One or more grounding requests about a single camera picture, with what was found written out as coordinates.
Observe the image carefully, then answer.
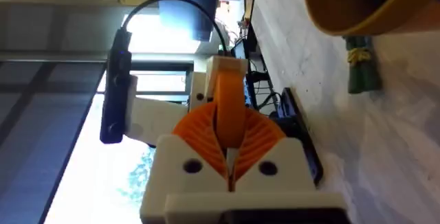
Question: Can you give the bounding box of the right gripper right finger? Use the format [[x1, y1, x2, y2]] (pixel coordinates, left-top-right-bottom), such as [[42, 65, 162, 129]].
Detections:
[[232, 108, 318, 194]]

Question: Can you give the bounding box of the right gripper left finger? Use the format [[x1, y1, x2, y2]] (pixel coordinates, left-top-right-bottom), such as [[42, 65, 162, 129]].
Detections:
[[140, 102, 230, 224]]

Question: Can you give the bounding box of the green vegetable with yellow tie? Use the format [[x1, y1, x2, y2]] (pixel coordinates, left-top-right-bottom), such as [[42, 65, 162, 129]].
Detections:
[[343, 34, 383, 95]]

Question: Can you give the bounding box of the yellow bucket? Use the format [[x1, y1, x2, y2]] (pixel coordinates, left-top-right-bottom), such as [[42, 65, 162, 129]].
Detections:
[[302, 0, 440, 37]]

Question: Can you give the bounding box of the black rail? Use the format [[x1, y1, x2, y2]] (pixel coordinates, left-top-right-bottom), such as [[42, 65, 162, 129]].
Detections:
[[274, 86, 325, 186]]

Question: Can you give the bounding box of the black cable heap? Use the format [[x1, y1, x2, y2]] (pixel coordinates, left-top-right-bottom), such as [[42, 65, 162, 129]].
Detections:
[[245, 66, 283, 112]]

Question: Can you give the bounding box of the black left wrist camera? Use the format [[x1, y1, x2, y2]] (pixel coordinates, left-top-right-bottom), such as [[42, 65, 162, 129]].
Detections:
[[99, 27, 133, 145]]

